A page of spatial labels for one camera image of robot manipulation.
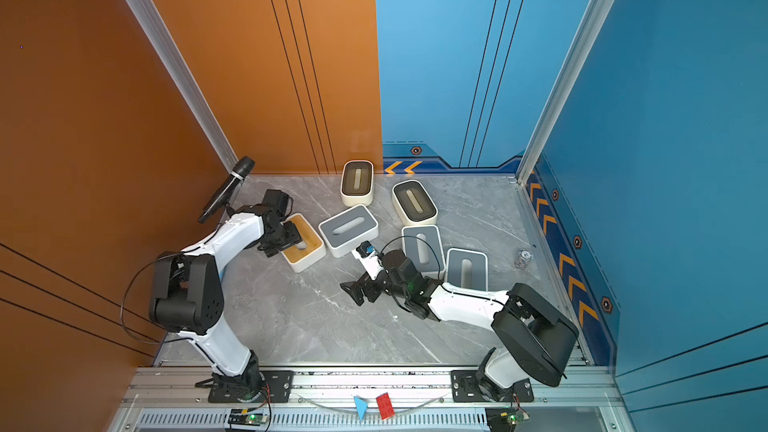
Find bamboo lid tissue box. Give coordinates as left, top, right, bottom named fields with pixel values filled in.
left=281, top=213, right=327, bottom=273

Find grey lid tissue box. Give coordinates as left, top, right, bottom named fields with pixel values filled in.
left=319, top=204, right=379, bottom=258
left=401, top=225, right=445, bottom=279
left=446, top=248, right=488, bottom=291

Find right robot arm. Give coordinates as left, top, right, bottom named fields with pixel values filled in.
left=340, top=242, right=579, bottom=403

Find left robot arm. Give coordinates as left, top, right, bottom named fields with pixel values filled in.
left=149, top=189, right=302, bottom=403

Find cream tissue box rear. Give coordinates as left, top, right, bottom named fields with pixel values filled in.
left=340, top=160, right=374, bottom=207

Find cream tissue box angled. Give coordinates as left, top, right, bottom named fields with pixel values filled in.
left=391, top=180, right=438, bottom=226

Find black microphone on stand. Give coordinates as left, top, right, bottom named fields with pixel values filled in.
left=197, top=156, right=255, bottom=223

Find red block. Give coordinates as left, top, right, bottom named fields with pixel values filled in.
left=376, top=393, right=396, bottom=420

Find blue triangle piece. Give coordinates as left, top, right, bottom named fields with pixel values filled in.
left=354, top=396, right=369, bottom=421

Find small clear bottle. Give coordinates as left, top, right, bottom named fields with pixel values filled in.
left=514, top=249, right=532, bottom=270

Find left circuit board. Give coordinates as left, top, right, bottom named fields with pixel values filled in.
left=226, top=408, right=271, bottom=431

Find circuit board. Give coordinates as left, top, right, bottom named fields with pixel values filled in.
left=485, top=408, right=530, bottom=432
left=226, top=408, right=271, bottom=431

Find right circuit board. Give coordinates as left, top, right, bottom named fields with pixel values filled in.
left=485, top=408, right=530, bottom=432

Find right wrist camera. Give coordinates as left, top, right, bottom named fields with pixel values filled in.
left=352, top=241, right=384, bottom=280

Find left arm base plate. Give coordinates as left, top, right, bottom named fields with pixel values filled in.
left=197, top=370, right=294, bottom=405

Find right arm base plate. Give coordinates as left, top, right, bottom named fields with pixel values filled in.
left=450, top=370, right=535, bottom=404

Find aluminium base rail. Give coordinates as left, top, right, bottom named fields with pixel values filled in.
left=108, top=365, right=634, bottom=431

